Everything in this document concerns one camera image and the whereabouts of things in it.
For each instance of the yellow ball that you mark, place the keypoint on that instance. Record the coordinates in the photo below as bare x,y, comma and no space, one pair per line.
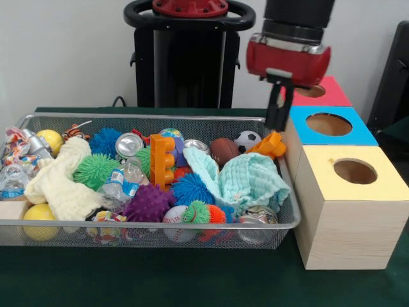
51,139
40,212

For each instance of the black and white soccer ball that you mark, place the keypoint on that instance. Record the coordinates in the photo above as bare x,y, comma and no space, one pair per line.
247,139

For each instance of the purple spiky rubber ball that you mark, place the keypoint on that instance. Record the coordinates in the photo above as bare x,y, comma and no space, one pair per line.
147,203

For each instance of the mint green cloth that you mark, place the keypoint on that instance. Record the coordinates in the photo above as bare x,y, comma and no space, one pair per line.
249,179

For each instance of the brown toy football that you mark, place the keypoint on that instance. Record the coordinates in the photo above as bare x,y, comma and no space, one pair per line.
223,150

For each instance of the wooden box with three holes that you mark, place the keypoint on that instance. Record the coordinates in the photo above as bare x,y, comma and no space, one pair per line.
351,233

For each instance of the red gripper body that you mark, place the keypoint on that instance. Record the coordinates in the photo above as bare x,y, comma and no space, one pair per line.
287,64

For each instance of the dark green tablecloth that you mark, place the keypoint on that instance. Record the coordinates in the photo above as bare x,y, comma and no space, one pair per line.
399,131
159,281

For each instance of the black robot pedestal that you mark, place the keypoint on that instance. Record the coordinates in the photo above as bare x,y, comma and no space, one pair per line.
188,64

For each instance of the small colourful patterned cloth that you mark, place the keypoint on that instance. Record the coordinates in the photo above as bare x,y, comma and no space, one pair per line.
105,217

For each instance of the blue spiky rubber ball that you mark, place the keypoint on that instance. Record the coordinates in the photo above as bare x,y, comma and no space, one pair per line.
105,140

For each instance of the silver mesh bin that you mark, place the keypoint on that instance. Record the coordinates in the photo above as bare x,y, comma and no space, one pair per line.
159,224

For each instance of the long orange toy block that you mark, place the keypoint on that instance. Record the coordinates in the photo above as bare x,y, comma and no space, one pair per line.
268,145

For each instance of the cream yellow cloth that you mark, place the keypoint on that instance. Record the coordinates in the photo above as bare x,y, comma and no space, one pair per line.
57,188

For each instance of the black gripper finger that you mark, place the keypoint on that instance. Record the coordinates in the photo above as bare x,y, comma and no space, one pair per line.
287,105
273,102

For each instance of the blue globe ball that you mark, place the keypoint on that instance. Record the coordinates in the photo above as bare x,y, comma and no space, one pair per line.
171,132

